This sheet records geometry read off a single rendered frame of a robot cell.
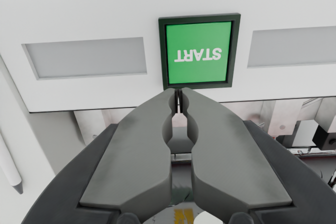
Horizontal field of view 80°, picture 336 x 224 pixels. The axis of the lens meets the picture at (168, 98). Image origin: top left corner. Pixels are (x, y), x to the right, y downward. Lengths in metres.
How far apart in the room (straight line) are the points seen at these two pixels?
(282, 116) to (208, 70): 0.15
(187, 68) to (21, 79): 0.13
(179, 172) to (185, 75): 0.20
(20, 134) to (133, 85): 0.12
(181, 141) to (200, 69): 0.26
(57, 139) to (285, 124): 0.28
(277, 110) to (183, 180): 0.18
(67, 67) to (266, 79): 0.16
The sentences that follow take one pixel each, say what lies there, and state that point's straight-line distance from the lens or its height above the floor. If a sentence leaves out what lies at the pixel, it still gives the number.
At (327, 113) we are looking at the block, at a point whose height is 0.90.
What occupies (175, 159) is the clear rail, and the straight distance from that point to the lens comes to 0.31.
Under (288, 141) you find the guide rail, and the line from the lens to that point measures 0.42.
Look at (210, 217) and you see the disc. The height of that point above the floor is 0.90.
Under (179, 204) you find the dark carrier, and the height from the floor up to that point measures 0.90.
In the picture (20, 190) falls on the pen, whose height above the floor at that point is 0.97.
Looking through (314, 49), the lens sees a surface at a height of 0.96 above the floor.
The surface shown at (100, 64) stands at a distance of 0.17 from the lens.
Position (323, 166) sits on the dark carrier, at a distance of 0.41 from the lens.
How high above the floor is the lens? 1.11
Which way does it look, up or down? 59 degrees down
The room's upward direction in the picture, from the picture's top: 178 degrees clockwise
